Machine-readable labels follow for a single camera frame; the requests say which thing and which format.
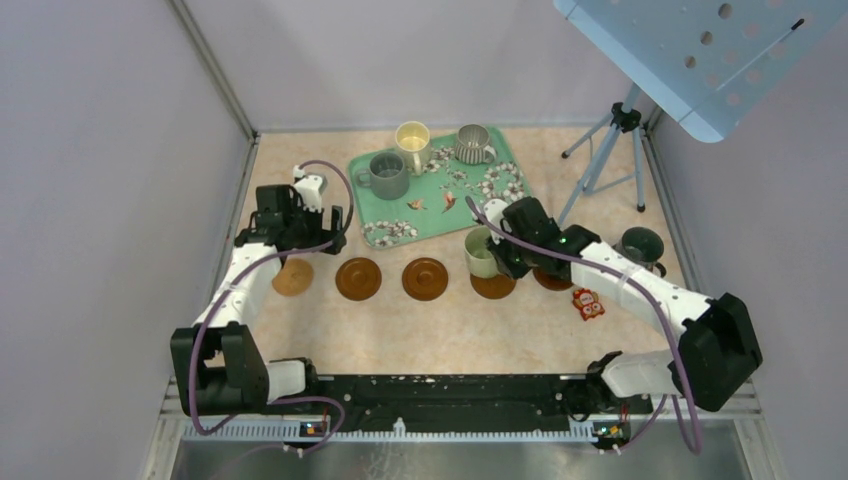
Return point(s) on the dark brown wooden coaster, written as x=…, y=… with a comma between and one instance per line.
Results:
x=425, y=279
x=550, y=282
x=493, y=288
x=358, y=279

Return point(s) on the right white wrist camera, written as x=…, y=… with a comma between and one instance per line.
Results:
x=494, y=212

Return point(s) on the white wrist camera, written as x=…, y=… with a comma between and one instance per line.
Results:
x=310, y=187
x=494, y=212

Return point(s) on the light green mug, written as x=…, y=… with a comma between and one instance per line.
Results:
x=479, y=260

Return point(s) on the light tan wooden coaster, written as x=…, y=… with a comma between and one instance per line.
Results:
x=295, y=278

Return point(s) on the plain grey mug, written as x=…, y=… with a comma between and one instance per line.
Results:
x=385, y=176

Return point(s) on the grey tripod stand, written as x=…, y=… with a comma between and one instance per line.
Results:
x=623, y=118

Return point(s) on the dark green mug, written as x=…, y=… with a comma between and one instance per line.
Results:
x=644, y=247

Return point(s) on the red owl picture card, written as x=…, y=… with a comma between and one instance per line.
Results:
x=587, y=302

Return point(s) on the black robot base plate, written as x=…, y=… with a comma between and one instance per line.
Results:
x=460, y=403

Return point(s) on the light blue perforated panel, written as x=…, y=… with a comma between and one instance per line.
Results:
x=705, y=63

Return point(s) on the green floral serving tray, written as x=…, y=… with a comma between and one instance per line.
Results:
x=435, y=202

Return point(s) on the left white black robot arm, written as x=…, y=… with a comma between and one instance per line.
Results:
x=219, y=369

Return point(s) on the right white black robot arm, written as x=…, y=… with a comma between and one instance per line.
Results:
x=712, y=346

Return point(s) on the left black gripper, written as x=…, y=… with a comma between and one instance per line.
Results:
x=320, y=234

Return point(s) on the ribbed grey mug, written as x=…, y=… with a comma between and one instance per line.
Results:
x=473, y=145

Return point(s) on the aluminium frame rail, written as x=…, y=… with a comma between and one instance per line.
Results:
x=736, y=444

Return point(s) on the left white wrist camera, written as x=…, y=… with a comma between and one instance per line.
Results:
x=310, y=187

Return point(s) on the pale yellow mug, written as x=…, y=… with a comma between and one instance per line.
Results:
x=413, y=145

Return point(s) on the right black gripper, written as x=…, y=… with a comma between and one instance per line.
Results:
x=514, y=271

